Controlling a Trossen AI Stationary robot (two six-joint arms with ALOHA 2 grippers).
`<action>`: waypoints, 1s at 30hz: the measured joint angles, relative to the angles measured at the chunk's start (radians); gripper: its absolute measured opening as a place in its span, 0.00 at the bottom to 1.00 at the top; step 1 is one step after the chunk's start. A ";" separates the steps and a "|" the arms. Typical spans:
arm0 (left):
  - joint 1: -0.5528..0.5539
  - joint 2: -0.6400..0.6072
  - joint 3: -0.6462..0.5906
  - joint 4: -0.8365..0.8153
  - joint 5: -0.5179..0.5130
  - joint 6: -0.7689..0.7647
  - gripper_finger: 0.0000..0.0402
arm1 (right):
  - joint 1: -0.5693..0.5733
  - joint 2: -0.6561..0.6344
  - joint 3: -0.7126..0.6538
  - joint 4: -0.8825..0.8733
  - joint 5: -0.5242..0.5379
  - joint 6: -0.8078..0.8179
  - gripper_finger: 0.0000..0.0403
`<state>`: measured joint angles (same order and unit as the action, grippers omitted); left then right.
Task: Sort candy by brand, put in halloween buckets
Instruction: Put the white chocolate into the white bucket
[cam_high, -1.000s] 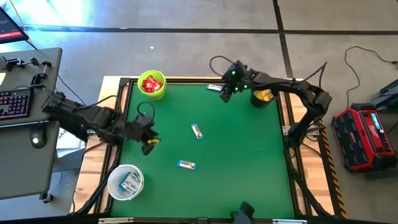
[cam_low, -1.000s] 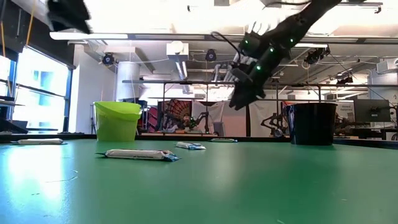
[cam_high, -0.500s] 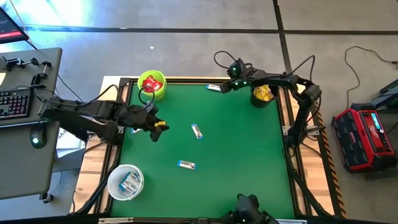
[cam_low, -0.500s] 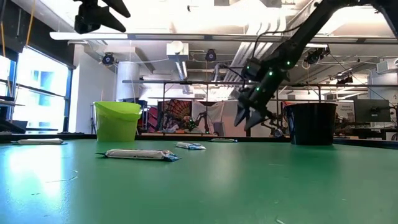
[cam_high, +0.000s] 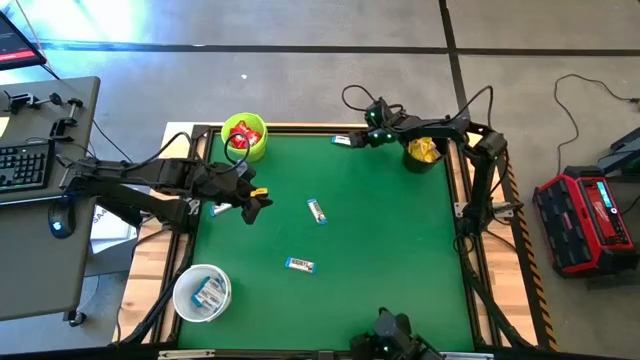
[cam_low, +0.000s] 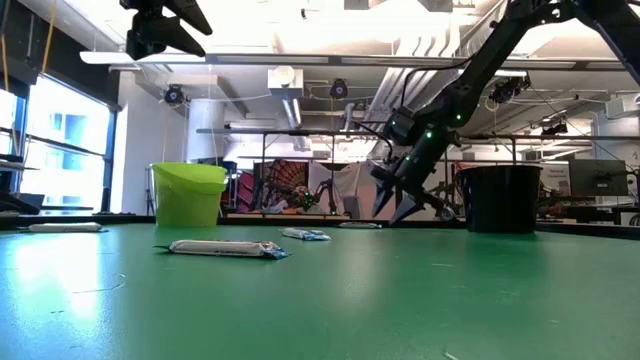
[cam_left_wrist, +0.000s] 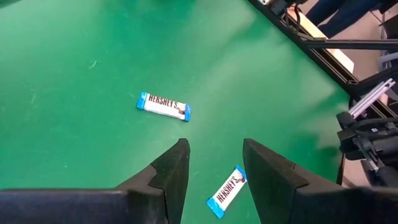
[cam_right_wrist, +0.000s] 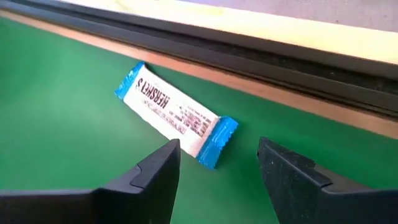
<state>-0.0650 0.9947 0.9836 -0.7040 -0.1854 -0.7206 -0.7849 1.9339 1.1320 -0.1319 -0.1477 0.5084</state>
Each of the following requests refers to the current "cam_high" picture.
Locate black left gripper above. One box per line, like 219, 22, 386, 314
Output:
192, 160, 275, 210

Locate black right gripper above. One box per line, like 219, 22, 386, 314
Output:
348, 116, 410, 150

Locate red Skittles candy pack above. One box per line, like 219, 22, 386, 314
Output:
228, 120, 250, 147
240, 127, 264, 150

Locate lime green plastic bucket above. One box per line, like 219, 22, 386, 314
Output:
220, 112, 269, 163

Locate black plastic bucket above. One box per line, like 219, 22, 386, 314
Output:
402, 134, 450, 174

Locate clear plastic bowl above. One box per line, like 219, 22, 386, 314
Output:
172, 263, 233, 324

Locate white printed box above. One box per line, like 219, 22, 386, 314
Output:
91, 207, 142, 256

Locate black device green light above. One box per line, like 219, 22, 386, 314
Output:
349, 307, 444, 360

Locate black computer mouse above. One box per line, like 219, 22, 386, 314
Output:
48, 207, 76, 240

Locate grey keyboard desk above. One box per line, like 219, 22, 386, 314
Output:
0, 76, 101, 205

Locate black desk clamp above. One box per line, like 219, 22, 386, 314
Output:
2, 92, 64, 114
49, 98, 84, 141

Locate grey mouse desk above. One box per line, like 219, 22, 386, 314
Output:
0, 193, 97, 321

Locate black backlit keyboard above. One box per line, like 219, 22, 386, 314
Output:
0, 141, 55, 194

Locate yellow black hazard strip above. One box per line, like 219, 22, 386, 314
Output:
492, 137, 559, 351

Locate red black power station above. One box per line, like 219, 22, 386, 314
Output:
532, 165, 640, 279

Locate dark equipment case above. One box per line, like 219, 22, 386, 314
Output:
594, 127, 640, 176

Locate black computer monitor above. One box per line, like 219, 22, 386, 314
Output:
0, 12, 47, 71

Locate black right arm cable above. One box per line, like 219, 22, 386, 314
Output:
342, 84, 496, 131

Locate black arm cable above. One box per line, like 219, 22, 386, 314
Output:
59, 130, 252, 175
342, 84, 496, 131

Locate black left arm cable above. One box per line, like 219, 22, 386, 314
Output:
59, 130, 252, 175

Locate silver aluminium bracket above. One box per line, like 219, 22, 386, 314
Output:
157, 349, 217, 360
437, 351, 495, 360

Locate black floor cable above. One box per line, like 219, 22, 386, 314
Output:
552, 73, 640, 161

